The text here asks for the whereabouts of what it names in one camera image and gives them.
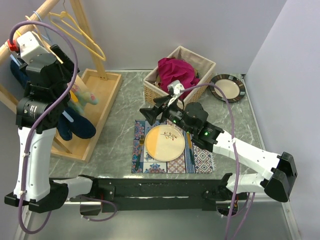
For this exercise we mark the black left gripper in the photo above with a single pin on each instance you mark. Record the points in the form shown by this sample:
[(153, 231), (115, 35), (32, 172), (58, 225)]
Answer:
[(67, 65)]

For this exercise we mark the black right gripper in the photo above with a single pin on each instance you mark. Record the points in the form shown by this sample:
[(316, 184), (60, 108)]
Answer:
[(152, 113)]

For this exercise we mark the pastel floral skirt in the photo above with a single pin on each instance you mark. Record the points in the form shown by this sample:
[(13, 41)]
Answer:
[(80, 98)]

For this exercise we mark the magenta pleated skirt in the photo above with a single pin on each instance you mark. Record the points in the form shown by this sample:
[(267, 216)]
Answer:
[(172, 69)]

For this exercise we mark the yellow plastic hanger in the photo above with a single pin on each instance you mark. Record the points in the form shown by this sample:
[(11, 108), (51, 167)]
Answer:
[(70, 22)]

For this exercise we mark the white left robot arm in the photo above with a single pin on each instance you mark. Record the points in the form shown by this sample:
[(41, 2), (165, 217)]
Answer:
[(45, 98)]

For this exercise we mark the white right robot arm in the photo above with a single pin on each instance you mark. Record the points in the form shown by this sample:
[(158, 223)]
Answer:
[(275, 174)]

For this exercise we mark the dark denim skirt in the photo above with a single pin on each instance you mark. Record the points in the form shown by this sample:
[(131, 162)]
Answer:
[(80, 126)]

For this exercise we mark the wicker basket with liner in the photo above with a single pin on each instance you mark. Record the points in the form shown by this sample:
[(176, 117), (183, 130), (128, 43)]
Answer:
[(204, 67)]

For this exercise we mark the yellow cream dinner plate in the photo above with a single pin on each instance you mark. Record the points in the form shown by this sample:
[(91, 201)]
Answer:
[(164, 143)]

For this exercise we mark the wooden clothes rack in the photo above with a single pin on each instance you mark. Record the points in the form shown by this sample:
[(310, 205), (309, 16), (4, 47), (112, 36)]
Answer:
[(104, 85)]

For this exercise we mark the patterned placemat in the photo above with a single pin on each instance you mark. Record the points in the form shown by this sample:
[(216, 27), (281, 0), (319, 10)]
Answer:
[(204, 160)]

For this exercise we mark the striped rim dark plate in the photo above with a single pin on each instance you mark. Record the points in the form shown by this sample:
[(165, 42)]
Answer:
[(232, 87)]

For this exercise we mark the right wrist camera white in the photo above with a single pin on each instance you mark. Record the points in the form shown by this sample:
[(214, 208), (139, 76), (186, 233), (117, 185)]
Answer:
[(175, 90)]

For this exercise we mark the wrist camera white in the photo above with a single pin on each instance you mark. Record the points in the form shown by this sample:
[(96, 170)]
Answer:
[(27, 45), (175, 90)]

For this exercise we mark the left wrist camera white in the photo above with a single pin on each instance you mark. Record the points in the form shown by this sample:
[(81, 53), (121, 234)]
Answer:
[(27, 45)]

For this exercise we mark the gold fork green handle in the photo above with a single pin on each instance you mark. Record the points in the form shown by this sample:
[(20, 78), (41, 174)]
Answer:
[(141, 144)]

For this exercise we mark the gold knife green handle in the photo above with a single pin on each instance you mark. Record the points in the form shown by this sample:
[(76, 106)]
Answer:
[(190, 148)]

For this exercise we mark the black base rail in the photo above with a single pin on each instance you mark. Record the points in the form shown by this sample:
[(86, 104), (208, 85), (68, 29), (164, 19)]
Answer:
[(135, 194)]

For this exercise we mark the aluminium frame rail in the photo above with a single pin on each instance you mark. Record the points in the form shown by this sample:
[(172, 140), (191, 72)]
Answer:
[(67, 223)]

